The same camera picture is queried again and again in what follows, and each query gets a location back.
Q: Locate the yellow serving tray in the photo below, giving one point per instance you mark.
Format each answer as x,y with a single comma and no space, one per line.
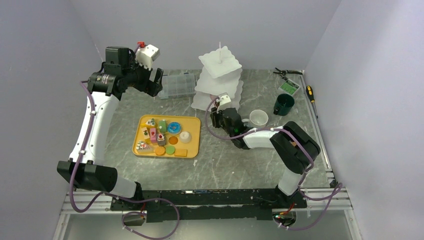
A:
189,123

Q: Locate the green white packet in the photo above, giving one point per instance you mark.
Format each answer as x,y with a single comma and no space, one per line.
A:
289,87

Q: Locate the clear plastic compartment box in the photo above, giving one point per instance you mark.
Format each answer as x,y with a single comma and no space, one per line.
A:
177,85

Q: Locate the green round macaron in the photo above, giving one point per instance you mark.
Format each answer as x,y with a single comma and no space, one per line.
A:
170,150

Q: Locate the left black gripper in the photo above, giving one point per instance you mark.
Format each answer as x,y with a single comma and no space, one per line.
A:
149,87

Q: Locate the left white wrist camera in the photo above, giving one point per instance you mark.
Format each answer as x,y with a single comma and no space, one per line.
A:
145,55

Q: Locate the tan waffle round cookie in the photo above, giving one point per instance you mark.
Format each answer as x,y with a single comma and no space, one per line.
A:
160,150

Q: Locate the white three-tier dessert stand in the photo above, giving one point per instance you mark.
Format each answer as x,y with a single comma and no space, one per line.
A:
220,74

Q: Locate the white triangle cake slice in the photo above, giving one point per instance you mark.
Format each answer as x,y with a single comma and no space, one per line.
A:
143,148

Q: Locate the white blue mug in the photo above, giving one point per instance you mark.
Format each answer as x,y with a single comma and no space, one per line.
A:
256,119

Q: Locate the yellow square biscuit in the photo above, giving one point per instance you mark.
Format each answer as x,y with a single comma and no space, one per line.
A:
181,152

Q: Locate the yellow black screwdriver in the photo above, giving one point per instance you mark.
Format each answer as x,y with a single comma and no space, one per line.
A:
311,98

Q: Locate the blue frosted donut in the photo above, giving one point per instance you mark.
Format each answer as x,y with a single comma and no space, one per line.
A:
174,128

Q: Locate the black pliers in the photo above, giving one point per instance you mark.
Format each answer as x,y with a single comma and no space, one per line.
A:
284,73

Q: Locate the green roll cake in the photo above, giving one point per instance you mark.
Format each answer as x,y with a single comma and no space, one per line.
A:
162,126

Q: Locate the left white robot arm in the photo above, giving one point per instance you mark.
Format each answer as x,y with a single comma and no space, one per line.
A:
123,68

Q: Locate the yellow cake piece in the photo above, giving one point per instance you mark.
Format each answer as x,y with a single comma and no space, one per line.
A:
145,134

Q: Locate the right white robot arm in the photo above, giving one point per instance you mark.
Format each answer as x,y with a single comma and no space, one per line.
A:
294,146

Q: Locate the grey cake with strawberry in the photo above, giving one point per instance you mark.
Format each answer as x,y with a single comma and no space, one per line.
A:
161,139

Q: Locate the cream triangle cake slice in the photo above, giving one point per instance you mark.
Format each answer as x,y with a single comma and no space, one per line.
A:
151,123

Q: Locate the dark green mug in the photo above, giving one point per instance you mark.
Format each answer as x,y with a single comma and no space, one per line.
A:
283,104

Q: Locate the white round cupcake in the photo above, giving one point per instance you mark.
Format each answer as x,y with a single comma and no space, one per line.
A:
185,137

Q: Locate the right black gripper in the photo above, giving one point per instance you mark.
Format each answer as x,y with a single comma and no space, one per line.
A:
214,115

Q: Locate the pink cake with cherry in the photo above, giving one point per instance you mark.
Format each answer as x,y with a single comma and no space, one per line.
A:
153,135

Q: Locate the orange round cookie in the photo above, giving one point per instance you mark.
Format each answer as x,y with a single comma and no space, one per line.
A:
173,140

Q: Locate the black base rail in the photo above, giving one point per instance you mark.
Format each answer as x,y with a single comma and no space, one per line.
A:
251,203

